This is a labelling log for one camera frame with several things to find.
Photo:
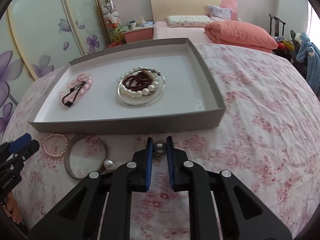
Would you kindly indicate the plush toy display tower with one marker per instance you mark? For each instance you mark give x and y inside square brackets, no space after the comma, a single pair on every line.
[110,10]

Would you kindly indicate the dark wooden chair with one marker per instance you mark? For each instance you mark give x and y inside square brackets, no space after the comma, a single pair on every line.
[275,27]

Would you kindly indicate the pink and white nightstand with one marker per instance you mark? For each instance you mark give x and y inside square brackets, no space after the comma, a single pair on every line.
[137,35]

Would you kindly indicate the sliding door wardrobe with flowers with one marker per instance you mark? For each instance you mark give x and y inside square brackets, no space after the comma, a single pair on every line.
[37,30]

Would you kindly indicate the grey pearl earring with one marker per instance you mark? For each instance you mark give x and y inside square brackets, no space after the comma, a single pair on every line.
[159,147]

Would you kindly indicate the thin silver bangle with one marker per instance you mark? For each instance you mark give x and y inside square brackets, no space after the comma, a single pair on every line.
[135,102]

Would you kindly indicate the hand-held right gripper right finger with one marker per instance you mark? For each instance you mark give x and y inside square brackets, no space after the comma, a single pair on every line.
[170,165]

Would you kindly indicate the cream and pink headboard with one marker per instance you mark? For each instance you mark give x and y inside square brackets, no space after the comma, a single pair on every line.
[180,5]

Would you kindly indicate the grey metal bangle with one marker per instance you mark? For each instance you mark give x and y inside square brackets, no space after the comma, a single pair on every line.
[67,162]

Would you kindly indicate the cream patterned pillow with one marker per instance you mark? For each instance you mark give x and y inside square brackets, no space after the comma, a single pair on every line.
[187,21]

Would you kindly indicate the white pearl earring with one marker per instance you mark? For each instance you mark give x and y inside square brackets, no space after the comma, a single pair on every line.
[109,165]

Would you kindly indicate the blue fleece robe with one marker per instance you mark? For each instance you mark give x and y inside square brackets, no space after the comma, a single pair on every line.
[312,67]

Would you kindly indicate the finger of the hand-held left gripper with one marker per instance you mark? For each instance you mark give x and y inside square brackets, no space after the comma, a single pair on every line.
[30,148]
[20,141]

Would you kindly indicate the grey cardboard box tray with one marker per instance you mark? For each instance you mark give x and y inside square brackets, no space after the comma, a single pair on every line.
[100,112]

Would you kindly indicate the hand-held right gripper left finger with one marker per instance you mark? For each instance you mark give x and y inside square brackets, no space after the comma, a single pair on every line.
[149,165]

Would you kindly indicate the person's left hand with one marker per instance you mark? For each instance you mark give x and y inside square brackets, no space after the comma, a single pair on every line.
[15,210]

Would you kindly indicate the pale blue floral pillow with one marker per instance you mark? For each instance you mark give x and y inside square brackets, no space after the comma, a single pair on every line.
[220,12]

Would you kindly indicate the pink bed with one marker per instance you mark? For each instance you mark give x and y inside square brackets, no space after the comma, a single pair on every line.
[175,31]

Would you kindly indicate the red and yellow toy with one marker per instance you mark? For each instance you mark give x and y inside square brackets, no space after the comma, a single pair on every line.
[286,45]

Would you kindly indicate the folded coral duvet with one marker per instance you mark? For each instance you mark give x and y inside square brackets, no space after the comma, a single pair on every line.
[240,35]

